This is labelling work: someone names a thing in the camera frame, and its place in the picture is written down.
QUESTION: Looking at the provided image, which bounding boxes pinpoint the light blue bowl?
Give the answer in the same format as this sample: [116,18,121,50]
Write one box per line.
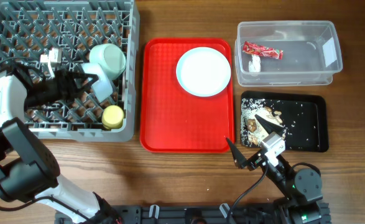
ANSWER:
[81,63,114,103]

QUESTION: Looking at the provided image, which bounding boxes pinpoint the red plastic tray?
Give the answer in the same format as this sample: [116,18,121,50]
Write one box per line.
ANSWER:
[140,38,235,153]

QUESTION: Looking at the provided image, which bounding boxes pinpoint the clear plastic bin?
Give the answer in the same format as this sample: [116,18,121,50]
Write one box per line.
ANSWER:
[235,21,343,87]

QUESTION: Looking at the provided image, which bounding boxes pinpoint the yellow plastic cup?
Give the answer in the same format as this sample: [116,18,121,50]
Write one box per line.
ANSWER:
[101,105,124,129]

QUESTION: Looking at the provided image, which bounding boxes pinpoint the food scraps and rice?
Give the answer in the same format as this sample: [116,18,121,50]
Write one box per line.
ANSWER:
[241,98,304,147]

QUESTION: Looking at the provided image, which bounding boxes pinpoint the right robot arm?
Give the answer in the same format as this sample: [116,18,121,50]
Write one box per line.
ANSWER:
[226,115,323,223]

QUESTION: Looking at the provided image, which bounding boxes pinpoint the light blue plate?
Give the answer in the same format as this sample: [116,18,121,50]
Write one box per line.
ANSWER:
[175,47,231,97]

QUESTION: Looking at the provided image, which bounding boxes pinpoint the green bowl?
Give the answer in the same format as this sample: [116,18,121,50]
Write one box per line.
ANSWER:
[89,44,127,80]

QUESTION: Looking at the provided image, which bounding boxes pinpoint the grey dishwasher rack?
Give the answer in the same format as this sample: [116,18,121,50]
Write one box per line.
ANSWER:
[0,1,140,142]

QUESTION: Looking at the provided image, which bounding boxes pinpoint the white tissue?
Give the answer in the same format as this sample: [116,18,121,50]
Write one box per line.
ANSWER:
[248,55,261,73]

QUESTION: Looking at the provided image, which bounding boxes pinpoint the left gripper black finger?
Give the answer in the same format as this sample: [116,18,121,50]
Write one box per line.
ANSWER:
[70,72,99,82]
[74,77,98,93]

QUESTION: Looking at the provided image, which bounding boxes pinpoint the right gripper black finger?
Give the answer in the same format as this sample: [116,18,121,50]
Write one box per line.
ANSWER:
[226,138,247,169]
[254,114,284,136]

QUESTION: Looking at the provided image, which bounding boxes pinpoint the red snack wrapper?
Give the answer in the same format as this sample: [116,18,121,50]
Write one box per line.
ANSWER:
[243,42,284,60]

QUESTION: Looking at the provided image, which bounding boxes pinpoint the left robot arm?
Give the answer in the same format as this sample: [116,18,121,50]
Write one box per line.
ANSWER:
[0,68,122,223]

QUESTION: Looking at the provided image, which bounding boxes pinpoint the black waste tray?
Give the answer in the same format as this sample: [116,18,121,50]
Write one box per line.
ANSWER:
[240,91,329,152]

